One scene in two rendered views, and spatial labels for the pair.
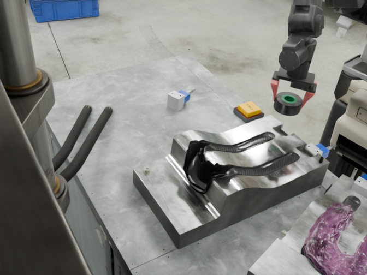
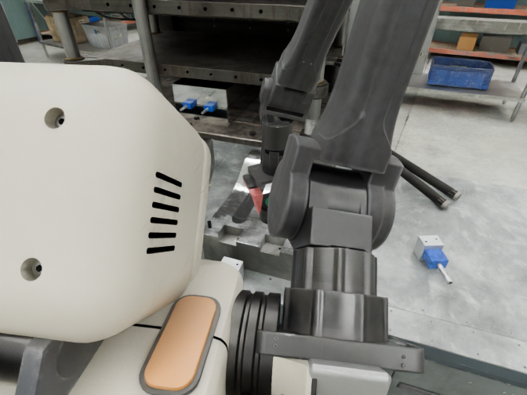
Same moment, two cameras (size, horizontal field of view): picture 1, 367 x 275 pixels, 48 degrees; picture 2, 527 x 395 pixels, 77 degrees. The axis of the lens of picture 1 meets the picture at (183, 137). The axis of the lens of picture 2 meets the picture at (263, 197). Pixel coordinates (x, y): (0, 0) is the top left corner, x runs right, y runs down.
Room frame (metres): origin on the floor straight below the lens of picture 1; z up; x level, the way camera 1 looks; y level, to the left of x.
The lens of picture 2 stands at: (1.47, -0.67, 1.43)
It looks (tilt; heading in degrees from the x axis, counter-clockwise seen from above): 36 degrees down; 143
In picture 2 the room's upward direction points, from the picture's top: straight up
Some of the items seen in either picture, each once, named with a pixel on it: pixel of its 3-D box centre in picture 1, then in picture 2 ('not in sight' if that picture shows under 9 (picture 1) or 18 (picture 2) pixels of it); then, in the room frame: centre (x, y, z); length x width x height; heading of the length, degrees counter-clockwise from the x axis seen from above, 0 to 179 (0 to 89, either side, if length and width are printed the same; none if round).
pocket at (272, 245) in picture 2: (281, 135); (272, 248); (1.04, -0.31, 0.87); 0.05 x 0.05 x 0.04; 34
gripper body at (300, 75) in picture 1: (297, 69); (276, 161); (1.04, -0.30, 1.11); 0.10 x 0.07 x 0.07; 74
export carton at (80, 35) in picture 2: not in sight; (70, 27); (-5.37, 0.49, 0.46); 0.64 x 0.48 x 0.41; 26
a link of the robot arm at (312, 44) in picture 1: (302, 49); (277, 130); (1.03, -0.30, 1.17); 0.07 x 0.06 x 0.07; 146
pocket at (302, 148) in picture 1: (306, 155); (230, 238); (0.95, -0.37, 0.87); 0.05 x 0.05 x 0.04; 34
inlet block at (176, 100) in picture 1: (183, 95); (437, 261); (1.29, 0.01, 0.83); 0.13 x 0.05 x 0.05; 145
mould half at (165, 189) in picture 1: (232, 167); (280, 193); (0.87, -0.15, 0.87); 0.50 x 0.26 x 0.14; 124
